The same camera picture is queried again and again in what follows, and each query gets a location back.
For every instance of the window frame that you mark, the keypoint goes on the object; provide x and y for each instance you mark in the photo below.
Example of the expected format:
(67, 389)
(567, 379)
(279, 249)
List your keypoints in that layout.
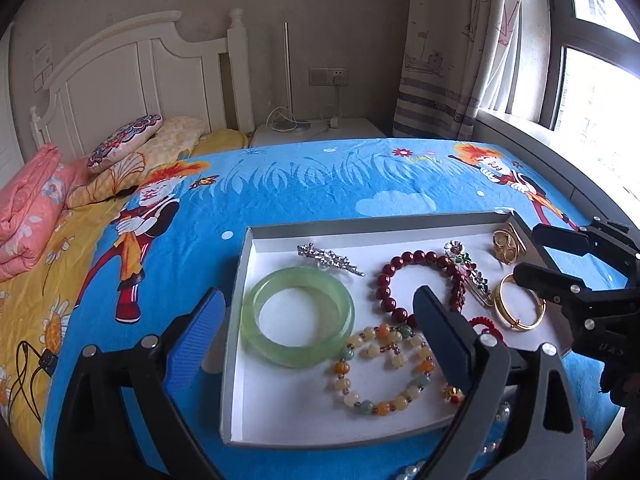
(555, 35)

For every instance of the pink folded quilt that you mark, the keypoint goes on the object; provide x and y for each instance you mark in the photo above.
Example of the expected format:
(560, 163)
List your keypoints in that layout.
(30, 200)

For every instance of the grey cardboard box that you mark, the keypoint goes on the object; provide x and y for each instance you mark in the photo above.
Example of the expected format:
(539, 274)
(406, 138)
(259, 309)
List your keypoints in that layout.
(300, 410)

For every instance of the white wooden headboard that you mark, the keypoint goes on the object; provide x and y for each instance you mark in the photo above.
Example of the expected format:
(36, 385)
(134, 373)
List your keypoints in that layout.
(125, 60)

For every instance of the green jade bangle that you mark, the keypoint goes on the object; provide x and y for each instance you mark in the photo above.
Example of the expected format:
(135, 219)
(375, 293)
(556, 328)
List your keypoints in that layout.
(260, 340)

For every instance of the yellow pillow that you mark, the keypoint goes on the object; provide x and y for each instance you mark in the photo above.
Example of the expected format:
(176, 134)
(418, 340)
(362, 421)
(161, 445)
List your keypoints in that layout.
(170, 140)

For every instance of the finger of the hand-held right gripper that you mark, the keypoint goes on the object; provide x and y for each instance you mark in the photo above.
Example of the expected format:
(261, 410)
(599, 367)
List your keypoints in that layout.
(545, 280)
(560, 240)

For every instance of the flower jewelled hair clip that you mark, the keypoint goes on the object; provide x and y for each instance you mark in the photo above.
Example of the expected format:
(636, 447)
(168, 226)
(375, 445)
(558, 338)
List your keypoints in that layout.
(455, 249)

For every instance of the white nightstand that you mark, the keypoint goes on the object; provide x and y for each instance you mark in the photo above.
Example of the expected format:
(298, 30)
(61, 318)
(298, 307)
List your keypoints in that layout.
(350, 132)

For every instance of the silver pole lamp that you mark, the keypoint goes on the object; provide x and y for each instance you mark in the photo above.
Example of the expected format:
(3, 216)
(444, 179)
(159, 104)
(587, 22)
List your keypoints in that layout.
(286, 70)

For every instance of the printed curtain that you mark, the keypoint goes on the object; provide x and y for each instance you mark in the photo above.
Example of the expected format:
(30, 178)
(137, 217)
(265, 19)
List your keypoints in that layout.
(440, 35)

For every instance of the yellow floral bed sheet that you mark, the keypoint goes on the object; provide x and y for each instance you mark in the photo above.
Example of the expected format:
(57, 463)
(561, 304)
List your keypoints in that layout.
(30, 310)

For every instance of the silver rhinestone hair clip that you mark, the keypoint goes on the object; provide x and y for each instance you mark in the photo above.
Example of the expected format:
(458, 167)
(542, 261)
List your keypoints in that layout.
(325, 256)

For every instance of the patterned embroidered pillow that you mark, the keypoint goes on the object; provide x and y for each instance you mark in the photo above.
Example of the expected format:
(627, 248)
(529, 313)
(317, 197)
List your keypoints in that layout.
(125, 140)

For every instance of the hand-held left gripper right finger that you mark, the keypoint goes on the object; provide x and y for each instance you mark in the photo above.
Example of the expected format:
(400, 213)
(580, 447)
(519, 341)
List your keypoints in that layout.
(445, 345)

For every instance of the wall socket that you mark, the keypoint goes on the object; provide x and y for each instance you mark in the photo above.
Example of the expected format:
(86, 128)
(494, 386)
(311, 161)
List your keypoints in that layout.
(320, 76)

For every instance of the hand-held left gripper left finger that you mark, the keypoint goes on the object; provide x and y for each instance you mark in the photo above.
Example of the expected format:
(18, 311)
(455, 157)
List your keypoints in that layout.
(195, 340)

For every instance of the smooth gold bangle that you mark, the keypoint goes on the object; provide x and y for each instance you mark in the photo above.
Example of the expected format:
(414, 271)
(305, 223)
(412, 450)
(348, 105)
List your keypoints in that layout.
(500, 305)

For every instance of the white wardrobe door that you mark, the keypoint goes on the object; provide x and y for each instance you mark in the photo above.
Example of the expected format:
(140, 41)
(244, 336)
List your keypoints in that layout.
(10, 120)

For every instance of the blue printed blanket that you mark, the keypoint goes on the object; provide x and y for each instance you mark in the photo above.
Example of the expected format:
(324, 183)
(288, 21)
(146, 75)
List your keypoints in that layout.
(300, 180)

